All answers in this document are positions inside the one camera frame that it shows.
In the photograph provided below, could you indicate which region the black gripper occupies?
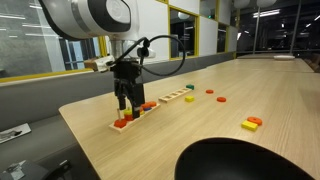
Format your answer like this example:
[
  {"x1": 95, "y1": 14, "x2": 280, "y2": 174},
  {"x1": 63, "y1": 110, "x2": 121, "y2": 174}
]
[{"x1": 111, "y1": 59, "x2": 147, "y2": 119}]

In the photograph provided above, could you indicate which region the wooden peg board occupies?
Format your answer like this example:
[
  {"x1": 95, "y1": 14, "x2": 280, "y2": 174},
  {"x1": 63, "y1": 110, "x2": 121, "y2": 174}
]
[{"x1": 108, "y1": 103, "x2": 161, "y2": 134}]

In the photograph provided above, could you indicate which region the wooden shape sorter board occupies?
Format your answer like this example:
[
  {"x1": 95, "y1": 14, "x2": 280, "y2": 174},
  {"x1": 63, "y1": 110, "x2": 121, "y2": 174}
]
[{"x1": 158, "y1": 87, "x2": 193, "y2": 103}]

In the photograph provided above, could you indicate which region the grey bench backrest cushion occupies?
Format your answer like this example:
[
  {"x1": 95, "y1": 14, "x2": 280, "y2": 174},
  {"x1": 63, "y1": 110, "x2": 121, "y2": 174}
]
[
  {"x1": 0, "y1": 68, "x2": 144, "y2": 133},
  {"x1": 139, "y1": 51, "x2": 236, "y2": 84}
]

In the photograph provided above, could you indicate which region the grey bench seat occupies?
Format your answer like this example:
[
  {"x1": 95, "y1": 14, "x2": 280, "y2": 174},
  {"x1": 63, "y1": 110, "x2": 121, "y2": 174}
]
[{"x1": 0, "y1": 114, "x2": 101, "y2": 180}]

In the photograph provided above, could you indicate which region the white paper leaflet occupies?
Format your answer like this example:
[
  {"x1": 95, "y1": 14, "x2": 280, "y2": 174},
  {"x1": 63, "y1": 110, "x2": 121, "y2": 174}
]
[{"x1": 0, "y1": 123, "x2": 32, "y2": 145}]

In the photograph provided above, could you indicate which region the yellow rectangular block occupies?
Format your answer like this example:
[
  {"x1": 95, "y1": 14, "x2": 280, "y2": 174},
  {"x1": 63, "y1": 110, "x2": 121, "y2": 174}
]
[{"x1": 241, "y1": 120, "x2": 259, "y2": 132}]

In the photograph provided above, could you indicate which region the black bowl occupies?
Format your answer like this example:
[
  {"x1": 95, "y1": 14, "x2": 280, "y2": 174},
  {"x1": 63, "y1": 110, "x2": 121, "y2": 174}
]
[{"x1": 174, "y1": 137, "x2": 316, "y2": 180}]

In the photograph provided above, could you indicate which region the grey pillar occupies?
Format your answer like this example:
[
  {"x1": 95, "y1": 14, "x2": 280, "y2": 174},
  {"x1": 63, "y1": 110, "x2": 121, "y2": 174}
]
[{"x1": 252, "y1": 5, "x2": 262, "y2": 55}]

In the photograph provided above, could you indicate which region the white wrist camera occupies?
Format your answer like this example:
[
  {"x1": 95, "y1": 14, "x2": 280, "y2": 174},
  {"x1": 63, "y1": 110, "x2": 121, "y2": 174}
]
[{"x1": 83, "y1": 54, "x2": 116, "y2": 73}]

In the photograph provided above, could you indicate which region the black cable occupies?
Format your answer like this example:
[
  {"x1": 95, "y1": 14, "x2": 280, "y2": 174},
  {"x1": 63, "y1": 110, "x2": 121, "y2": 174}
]
[{"x1": 106, "y1": 34, "x2": 187, "y2": 78}]

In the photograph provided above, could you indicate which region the narrow yellow window frame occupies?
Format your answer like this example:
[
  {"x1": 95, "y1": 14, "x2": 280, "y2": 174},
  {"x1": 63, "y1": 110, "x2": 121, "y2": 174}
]
[{"x1": 167, "y1": 4, "x2": 201, "y2": 62}]

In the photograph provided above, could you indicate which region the large yellow window frame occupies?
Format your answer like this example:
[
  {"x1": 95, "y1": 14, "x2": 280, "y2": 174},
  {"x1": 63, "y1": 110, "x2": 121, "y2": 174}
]
[{"x1": 0, "y1": 34, "x2": 111, "y2": 84}]

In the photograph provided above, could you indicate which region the small yellow window frame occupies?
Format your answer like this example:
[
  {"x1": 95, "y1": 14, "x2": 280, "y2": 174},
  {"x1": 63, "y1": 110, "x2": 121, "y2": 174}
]
[{"x1": 216, "y1": 21, "x2": 231, "y2": 54}]

